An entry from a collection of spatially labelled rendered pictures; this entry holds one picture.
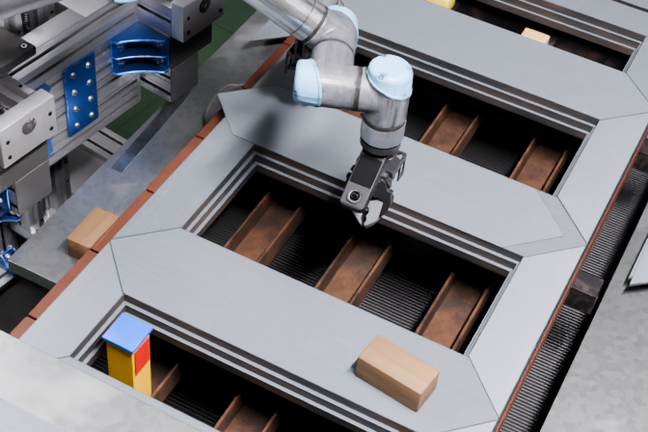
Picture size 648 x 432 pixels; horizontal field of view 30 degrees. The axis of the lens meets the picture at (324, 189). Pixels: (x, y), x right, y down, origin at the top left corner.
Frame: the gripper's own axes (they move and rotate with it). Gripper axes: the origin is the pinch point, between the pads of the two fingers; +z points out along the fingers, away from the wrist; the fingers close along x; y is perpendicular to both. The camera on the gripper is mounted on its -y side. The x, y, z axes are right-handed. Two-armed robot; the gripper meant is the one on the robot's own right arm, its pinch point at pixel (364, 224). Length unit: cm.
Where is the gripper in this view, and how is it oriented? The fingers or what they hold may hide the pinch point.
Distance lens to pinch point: 220.2
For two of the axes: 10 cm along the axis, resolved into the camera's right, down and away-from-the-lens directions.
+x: -8.8, -3.7, 2.8
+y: 4.6, -5.9, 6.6
